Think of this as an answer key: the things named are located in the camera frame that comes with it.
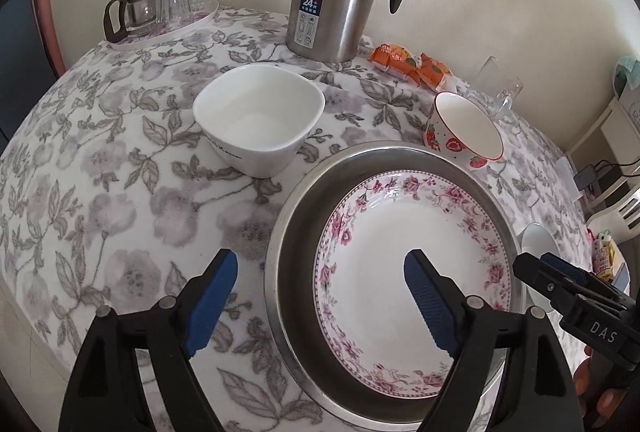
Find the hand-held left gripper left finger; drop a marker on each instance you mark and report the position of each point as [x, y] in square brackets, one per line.
[210, 297]

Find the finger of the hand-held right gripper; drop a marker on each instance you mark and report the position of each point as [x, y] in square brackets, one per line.
[567, 264]
[545, 279]

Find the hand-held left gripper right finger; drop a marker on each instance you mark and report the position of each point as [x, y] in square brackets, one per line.
[430, 307]

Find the light blue bowl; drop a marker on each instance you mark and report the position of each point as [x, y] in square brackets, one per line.
[537, 239]

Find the round pink floral plate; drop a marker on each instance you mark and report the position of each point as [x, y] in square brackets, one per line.
[370, 262]

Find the stainless steel plate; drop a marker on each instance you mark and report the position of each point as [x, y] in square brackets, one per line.
[295, 232]

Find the strawberry print bowl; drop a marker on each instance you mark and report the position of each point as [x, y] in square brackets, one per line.
[465, 126]

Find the white square bowl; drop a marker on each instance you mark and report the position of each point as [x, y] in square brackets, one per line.
[255, 111]

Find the person's right hand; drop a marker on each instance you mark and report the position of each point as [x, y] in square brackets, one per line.
[607, 404]

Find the smartphone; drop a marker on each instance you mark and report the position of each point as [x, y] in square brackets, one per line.
[621, 278]

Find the white lattice shelf rack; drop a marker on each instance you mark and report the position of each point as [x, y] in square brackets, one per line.
[615, 207]

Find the black charger adapter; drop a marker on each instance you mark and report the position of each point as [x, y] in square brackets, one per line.
[585, 178]

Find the white printed bag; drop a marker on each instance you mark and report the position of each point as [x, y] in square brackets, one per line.
[632, 109]

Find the clear glass mug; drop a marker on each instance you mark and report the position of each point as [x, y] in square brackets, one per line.
[492, 81]

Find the green cloth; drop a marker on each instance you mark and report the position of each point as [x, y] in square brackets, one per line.
[627, 71]

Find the orange snack packet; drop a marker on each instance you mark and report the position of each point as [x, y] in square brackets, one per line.
[392, 59]
[434, 71]

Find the pale pink tray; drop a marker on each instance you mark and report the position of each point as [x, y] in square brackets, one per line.
[150, 40]

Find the dark blue panel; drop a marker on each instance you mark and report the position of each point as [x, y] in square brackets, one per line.
[20, 56]

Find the pink board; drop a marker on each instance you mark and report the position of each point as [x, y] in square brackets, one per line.
[47, 26]

